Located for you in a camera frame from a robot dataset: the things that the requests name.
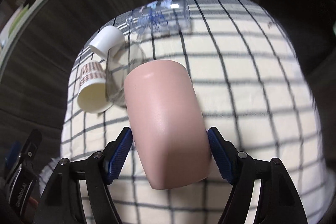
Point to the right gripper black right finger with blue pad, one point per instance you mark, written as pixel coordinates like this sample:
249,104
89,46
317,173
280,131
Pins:
279,201

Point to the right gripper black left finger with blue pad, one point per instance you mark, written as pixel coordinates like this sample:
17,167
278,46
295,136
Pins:
61,201

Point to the pink ceramic cup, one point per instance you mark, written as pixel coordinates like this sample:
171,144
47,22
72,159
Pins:
167,124

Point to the patterned paper cup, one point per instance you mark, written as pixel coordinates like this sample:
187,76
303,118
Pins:
91,97

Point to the white paper cup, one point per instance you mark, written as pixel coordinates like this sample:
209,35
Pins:
109,38

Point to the checkered white tablecloth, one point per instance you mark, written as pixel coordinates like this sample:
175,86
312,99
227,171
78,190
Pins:
250,86

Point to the smoky clear glass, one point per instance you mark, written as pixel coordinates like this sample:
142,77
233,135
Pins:
120,62

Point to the green plate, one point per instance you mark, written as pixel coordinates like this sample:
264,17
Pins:
10,24

